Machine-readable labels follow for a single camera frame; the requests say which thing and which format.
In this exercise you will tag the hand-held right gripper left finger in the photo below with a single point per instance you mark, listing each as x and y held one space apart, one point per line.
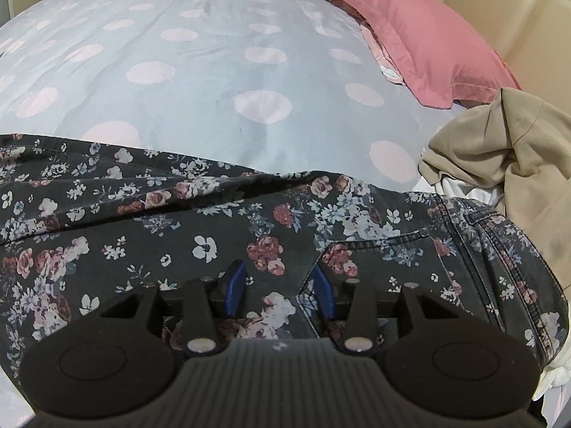
235 290

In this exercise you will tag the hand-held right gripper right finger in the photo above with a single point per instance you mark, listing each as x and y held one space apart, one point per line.
323 294

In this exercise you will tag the dark floral denim pants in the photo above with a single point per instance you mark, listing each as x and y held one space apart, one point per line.
134 240

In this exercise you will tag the white garment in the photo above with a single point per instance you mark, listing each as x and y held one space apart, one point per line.
450 187

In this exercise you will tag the grey pink polka dot blanket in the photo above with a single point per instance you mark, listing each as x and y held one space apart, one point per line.
223 76

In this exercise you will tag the beige hoodie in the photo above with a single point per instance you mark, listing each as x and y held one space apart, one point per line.
513 151

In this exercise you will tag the pale pink cloth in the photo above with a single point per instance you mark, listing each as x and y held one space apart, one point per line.
379 49

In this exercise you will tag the pink pillow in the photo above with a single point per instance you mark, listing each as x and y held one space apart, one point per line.
424 40

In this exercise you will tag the beige padded headboard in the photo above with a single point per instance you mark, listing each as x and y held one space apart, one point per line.
490 4

